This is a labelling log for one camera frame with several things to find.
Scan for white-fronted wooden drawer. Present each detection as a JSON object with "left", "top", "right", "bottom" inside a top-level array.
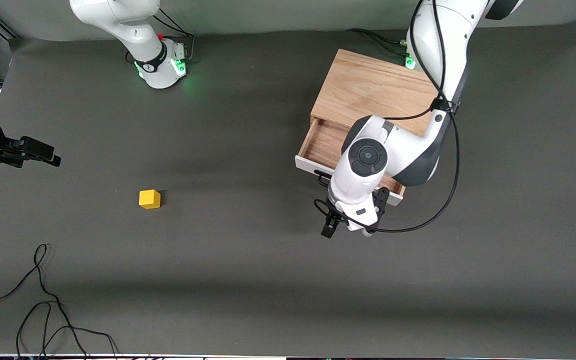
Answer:
[{"left": 295, "top": 117, "right": 405, "bottom": 207}]

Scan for yellow cube block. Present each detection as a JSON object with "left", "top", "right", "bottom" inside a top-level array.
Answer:
[{"left": 138, "top": 189, "right": 162, "bottom": 210}]

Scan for dark grey table mat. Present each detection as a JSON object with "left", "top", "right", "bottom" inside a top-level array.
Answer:
[{"left": 0, "top": 20, "right": 576, "bottom": 357}]

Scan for thin black loose cable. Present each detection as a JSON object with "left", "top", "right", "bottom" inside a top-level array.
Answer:
[{"left": 0, "top": 243, "right": 121, "bottom": 360}]

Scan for black frame rail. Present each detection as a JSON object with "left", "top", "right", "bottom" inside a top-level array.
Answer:
[{"left": 0, "top": 9, "right": 20, "bottom": 42}]

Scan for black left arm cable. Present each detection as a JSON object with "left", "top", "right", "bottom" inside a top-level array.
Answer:
[{"left": 314, "top": 0, "right": 462, "bottom": 235}]

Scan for black right arm base cables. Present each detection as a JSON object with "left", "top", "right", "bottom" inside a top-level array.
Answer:
[{"left": 125, "top": 7, "right": 196, "bottom": 66}]

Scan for black arm base cables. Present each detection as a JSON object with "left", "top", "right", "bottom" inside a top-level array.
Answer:
[
  {"left": 125, "top": 7, "right": 196, "bottom": 66},
  {"left": 347, "top": 27, "right": 410, "bottom": 57}
]

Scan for black left arm base cables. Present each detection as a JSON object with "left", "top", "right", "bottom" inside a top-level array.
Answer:
[{"left": 347, "top": 27, "right": 410, "bottom": 57}]

